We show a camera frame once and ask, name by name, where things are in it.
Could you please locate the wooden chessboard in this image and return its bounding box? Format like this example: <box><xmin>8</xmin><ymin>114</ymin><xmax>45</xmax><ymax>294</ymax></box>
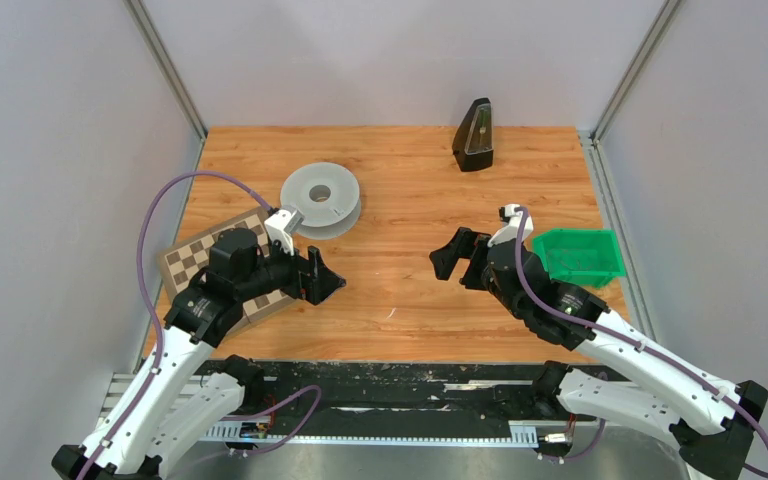
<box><xmin>156</xmin><ymin>207</ymin><xmax>295</xmax><ymax>335</ymax></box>

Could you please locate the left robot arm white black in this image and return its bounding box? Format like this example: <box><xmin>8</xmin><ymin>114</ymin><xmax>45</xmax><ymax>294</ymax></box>
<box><xmin>52</xmin><ymin>228</ymin><xmax>346</xmax><ymax>479</ymax></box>

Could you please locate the green plastic bin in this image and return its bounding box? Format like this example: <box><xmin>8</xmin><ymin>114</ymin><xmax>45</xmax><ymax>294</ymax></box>
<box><xmin>532</xmin><ymin>229</ymin><xmax>626</xmax><ymax>288</ymax></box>

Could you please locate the black metronome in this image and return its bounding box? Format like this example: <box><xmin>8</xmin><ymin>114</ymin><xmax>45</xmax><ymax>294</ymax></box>
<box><xmin>452</xmin><ymin>97</ymin><xmax>494</xmax><ymax>172</ymax></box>

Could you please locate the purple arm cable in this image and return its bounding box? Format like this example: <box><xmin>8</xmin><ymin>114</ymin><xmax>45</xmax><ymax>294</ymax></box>
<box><xmin>73</xmin><ymin>171</ymin><xmax>274</xmax><ymax>480</ymax></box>
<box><xmin>513</xmin><ymin>206</ymin><xmax>768</xmax><ymax>480</ymax></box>

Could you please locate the white plastic cable spool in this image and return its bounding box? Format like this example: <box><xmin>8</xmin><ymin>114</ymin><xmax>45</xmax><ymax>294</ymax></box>
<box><xmin>280</xmin><ymin>162</ymin><xmax>362</xmax><ymax>240</ymax></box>

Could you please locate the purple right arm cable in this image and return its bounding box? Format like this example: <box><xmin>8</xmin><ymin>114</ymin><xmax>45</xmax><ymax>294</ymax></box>
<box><xmin>513</xmin><ymin>206</ymin><xmax>768</xmax><ymax>480</ymax></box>

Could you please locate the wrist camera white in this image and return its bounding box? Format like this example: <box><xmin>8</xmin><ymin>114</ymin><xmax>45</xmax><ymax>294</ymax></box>
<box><xmin>263</xmin><ymin>206</ymin><xmax>304</xmax><ymax>256</ymax></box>
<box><xmin>488</xmin><ymin>204</ymin><xmax>533</xmax><ymax>247</ymax></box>

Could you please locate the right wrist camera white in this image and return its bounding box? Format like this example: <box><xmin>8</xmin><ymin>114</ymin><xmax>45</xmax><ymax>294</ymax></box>
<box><xmin>488</xmin><ymin>204</ymin><xmax>533</xmax><ymax>247</ymax></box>

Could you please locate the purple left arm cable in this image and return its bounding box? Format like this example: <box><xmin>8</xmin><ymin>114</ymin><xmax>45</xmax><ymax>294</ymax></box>
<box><xmin>73</xmin><ymin>171</ymin><xmax>274</xmax><ymax>480</ymax></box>

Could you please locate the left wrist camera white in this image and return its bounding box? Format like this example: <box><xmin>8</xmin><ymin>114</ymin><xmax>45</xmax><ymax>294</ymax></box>
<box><xmin>263</xmin><ymin>206</ymin><xmax>304</xmax><ymax>256</ymax></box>

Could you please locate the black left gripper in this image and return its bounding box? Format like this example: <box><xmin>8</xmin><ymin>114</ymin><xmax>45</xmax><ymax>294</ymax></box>
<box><xmin>236</xmin><ymin>233</ymin><xmax>346</xmax><ymax>304</ymax></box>

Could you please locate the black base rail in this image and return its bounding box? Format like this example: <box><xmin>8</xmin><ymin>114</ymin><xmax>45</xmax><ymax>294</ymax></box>
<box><xmin>102</xmin><ymin>359</ymin><xmax>630</xmax><ymax>445</ymax></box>

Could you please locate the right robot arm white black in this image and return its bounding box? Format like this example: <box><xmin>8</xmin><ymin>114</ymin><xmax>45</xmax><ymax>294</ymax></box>
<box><xmin>429</xmin><ymin>228</ymin><xmax>768</xmax><ymax>479</ymax></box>

